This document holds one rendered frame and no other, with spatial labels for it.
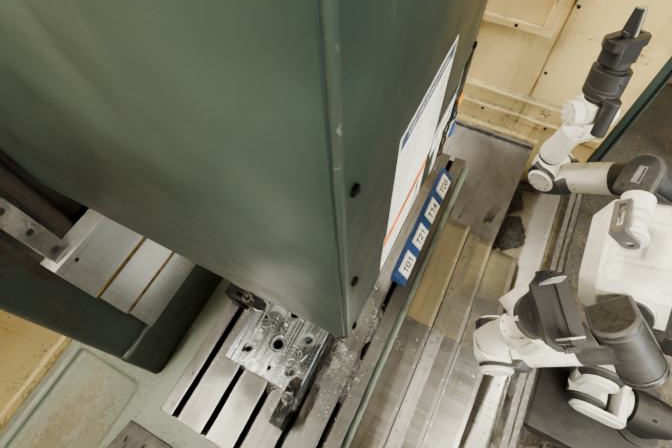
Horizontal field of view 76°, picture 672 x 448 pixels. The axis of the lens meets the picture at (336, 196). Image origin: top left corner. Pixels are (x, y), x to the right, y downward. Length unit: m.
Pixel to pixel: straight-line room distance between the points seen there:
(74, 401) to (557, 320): 1.64
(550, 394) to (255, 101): 2.12
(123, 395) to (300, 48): 1.74
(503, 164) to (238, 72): 1.67
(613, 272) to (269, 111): 0.99
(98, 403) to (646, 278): 1.72
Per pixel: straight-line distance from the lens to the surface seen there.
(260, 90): 0.23
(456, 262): 1.67
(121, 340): 1.51
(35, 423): 2.01
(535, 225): 1.93
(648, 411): 2.22
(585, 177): 1.39
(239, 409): 1.40
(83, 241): 1.10
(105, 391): 1.90
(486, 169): 1.84
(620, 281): 1.13
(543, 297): 0.76
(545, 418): 2.24
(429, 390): 1.54
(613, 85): 1.22
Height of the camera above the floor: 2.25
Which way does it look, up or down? 59 degrees down
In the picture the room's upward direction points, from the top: 4 degrees counter-clockwise
